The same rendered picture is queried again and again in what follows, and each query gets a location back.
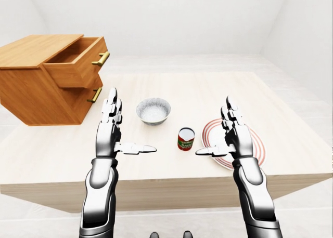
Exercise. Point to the white plate with red rings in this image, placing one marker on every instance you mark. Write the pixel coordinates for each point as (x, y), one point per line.
(257, 147)

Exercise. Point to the open wooden drawer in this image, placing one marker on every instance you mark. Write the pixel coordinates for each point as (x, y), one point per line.
(78, 64)

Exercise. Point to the closed wooden drawer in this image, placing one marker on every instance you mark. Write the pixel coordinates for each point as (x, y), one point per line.
(84, 103)

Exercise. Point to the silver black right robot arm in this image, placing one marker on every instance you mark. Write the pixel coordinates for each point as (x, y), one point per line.
(256, 196)

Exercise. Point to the small dark rounded shape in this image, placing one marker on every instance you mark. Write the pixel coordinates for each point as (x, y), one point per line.
(187, 234)
(154, 235)

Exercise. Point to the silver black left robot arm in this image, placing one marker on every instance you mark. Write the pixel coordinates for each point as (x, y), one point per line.
(99, 196)

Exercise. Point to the red tin with green label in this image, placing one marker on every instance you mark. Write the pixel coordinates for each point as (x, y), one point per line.
(185, 140)

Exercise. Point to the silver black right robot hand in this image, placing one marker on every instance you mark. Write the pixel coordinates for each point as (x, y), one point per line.
(240, 142)

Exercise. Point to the grey patterned bowl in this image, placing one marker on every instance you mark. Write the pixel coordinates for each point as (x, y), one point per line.
(153, 114)

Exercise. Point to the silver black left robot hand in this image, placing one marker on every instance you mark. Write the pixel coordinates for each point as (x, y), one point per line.
(105, 140)

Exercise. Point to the wooden cabinet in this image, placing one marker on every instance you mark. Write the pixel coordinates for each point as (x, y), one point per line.
(31, 79)

